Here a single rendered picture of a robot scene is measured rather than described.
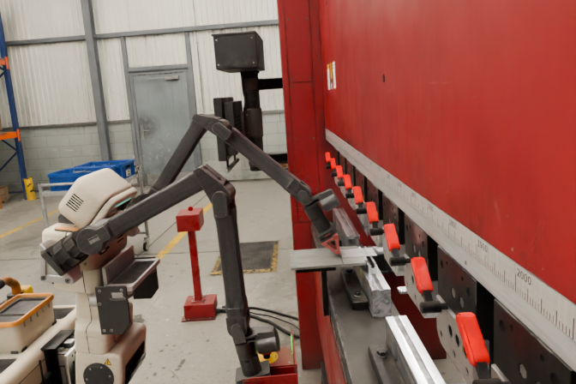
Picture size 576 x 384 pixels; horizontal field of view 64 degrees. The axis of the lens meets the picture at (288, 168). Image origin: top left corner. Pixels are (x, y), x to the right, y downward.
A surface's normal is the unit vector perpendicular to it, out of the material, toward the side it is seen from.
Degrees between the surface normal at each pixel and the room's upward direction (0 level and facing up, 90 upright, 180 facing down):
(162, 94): 90
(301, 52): 90
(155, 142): 90
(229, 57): 90
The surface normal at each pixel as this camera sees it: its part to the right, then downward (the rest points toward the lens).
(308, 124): 0.03, 0.16
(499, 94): -1.00, 0.07
